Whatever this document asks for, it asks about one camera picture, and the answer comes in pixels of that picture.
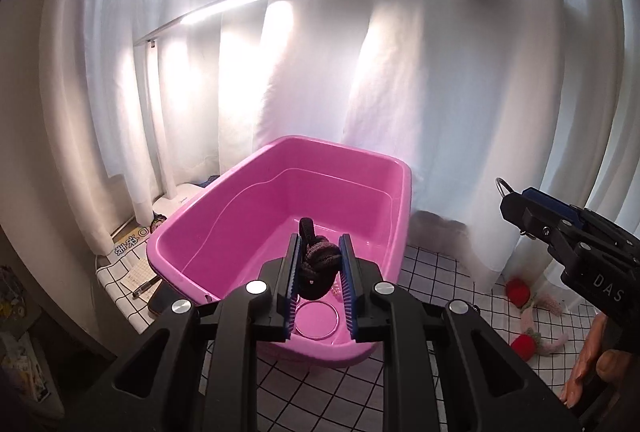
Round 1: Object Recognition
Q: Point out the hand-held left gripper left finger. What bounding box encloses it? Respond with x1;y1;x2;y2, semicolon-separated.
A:
75;234;302;432

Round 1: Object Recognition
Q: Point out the pink strawberry headband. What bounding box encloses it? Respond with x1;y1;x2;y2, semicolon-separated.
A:
504;277;571;360

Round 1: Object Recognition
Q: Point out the white curtain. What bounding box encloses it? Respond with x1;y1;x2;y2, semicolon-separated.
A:
0;0;640;313

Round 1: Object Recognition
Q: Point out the pile of printed packets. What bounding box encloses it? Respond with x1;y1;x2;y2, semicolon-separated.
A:
0;264;51;403

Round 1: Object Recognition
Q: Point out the white paper notepad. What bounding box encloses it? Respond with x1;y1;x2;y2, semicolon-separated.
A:
117;257;156;298

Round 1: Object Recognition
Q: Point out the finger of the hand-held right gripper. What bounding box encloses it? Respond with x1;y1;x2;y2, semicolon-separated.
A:
522;187;626;233
500;192;583;265

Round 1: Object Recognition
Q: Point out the white desk lamp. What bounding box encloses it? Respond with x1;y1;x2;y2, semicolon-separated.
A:
133;0;317;219

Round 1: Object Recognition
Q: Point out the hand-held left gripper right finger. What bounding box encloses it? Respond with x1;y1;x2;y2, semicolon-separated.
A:
338;233;583;432

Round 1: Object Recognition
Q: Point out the large silver bangle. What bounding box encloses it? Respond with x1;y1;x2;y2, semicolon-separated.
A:
294;299;346;340

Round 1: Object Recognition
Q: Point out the dark braided hair tie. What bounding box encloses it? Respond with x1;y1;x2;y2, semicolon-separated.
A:
296;217;343;300

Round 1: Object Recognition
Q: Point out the dark pen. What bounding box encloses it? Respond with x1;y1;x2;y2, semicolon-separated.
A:
132;277;163;299

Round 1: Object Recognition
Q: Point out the black phone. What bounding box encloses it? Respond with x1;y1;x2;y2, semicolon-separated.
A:
149;284;176;315

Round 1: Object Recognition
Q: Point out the pink plastic basin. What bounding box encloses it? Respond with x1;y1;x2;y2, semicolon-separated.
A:
146;135;413;369

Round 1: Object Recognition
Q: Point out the white printed card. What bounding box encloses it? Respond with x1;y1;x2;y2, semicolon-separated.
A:
112;224;151;258

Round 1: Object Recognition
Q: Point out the black-checked white tablecloth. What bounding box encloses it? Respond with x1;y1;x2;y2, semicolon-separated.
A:
95;222;621;432

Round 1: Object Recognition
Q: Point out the person's right hand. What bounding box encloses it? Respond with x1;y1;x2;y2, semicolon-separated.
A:
559;312;628;413

